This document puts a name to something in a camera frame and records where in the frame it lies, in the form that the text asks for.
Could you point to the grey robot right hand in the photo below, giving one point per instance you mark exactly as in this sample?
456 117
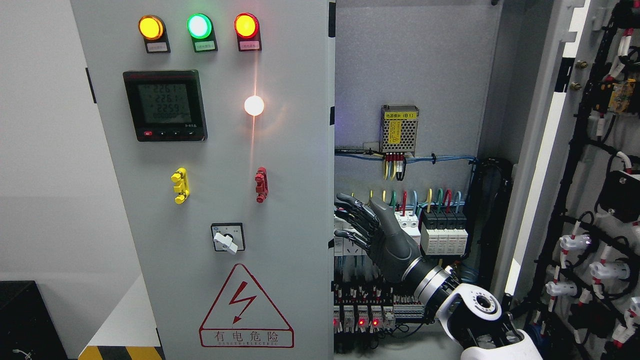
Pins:
379 234

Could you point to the grey cabinet door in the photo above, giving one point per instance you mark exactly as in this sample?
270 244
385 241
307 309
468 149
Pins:
289 63
563 109

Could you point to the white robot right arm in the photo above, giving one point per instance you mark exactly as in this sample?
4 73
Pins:
469 315

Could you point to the red indicator lamp left door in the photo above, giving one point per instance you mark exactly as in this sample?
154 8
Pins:
246 25

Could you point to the green indicator lamp left door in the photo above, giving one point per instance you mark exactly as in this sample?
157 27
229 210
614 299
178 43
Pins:
199 26

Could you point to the yellow indicator lamp left door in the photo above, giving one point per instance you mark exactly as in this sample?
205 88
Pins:
151 27

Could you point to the white socket and breaker row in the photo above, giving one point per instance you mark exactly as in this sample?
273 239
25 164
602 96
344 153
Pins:
344 247

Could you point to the black surge protector block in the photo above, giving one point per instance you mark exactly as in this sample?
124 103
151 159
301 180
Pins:
443 234

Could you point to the lower relay terminal row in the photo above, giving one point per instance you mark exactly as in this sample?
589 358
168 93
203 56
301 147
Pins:
369 307

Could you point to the perforated metal power supply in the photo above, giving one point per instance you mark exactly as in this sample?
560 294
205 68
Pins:
399 128

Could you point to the red electric hazard warning sticker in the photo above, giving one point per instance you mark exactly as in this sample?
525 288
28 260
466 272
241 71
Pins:
243 315

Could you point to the white lit indicator lamp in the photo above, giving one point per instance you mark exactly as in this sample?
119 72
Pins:
254 105

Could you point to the black digital power meter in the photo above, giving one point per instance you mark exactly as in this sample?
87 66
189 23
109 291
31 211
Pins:
166 106

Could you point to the red terminal post pair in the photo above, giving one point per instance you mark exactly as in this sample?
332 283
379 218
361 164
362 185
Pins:
261 188

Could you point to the white rotary selector switch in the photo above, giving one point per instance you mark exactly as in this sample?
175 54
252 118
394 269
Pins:
228 237

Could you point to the yellow terminal post pair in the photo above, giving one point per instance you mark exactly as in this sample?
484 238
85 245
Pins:
181 185

